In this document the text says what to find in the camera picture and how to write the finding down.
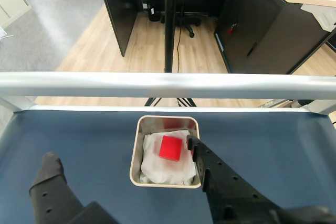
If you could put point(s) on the silver metal table frame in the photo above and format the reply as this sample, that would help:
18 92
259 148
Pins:
168 85

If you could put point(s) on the black desk side panel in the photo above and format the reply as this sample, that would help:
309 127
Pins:
118 11

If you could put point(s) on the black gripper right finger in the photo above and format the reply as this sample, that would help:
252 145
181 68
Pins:
228 195

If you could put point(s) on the black cylindrical bin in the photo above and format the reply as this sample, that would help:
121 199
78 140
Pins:
153 11

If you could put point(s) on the white crumpled cloth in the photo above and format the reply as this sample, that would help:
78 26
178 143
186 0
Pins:
162 171

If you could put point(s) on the black tripod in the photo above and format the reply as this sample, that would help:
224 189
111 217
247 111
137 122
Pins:
169 24

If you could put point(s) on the dark blue table mat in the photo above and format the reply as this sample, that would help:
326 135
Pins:
78 134

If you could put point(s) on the beige square box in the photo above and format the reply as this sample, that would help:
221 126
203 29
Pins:
134 161

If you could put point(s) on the black chair wheel base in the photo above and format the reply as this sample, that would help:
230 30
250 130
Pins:
190 22

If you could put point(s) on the red cube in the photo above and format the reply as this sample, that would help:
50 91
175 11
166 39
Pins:
170 148

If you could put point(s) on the black desk with beige top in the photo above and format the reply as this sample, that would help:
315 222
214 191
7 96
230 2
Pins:
262 24

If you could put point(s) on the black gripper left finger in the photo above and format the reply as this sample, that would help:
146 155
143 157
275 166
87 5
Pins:
50 195

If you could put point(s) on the small red tag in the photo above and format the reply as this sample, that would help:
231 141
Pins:
231 28

